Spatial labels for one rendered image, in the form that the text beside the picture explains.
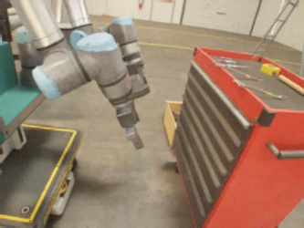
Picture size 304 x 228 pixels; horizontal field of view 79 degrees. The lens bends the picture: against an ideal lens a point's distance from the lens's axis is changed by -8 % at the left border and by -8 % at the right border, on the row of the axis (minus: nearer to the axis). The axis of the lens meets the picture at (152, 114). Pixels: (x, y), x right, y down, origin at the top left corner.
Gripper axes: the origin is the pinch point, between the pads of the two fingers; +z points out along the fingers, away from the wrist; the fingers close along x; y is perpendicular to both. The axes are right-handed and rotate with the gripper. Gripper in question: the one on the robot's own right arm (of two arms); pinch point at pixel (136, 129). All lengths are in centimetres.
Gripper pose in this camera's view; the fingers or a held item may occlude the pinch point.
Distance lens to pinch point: 69.7
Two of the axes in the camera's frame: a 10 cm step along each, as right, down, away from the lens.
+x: 1.4, 6.3, -7.6
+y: -9.5, 2.9, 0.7
